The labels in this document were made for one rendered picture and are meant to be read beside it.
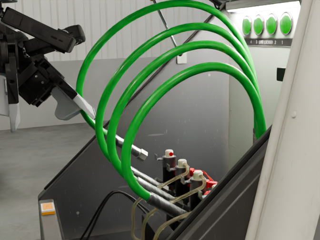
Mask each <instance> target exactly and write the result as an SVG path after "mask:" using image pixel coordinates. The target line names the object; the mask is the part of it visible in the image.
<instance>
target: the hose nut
mask: <svg viewBox="0 0 320 240"><path fill-rule="evenodd" d="M147 156H148V153H147V152H146V151H145V150H143V149H141V153H140V155H139V156H138V157H136V158H137V159H139V160H140V161H144V160H145V159H146V157H147Z"/></svg>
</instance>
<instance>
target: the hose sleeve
mask: <svg viewBox="0 0 320 240"><path fill-rule="evenodd" d="M123 141H124V139H123V138H121V137H119V136H118V135H116V138H115V144H116V145H117V146H118V147H120V148H122V145H123ZM140 153H141V149H139V148H138V147H136V146H134V145H132V148H131V155H133V156H135V157H138V156H139V155H140Z"/></svg>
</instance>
